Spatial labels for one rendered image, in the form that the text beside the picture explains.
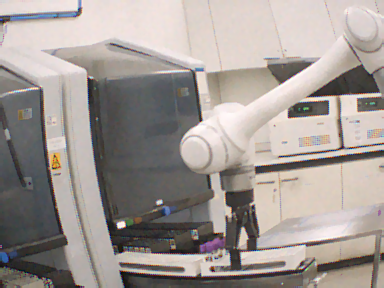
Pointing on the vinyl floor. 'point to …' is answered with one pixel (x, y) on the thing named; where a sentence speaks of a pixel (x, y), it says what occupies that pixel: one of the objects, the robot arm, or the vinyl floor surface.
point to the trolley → (327, 231)
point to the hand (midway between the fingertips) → (244, 258)
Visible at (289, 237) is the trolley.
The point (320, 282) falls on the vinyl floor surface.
